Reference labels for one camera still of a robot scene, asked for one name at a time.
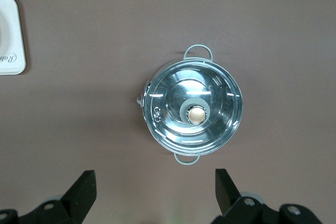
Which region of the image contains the brown table mat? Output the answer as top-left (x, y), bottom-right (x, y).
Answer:
top-left (0, 0), bottom-right (336, 224)

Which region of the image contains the pale green electric pot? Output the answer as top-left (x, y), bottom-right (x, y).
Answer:
top-left (136, 44), bottom-right (245, 166)

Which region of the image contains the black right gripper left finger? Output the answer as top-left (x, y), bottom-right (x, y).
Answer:
top-left (17, 170), bottom-right (98, 224)

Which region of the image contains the cream rabbit print tray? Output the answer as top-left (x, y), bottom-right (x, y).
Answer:
top-left (0, 0), bottom-right (27, 76)

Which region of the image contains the glass pot lid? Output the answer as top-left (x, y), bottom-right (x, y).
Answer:
top-left (143, 60), bottom-right (244, 156)

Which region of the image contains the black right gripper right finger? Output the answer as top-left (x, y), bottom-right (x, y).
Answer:
top-left (214, 168), bottom-right (281, 224)

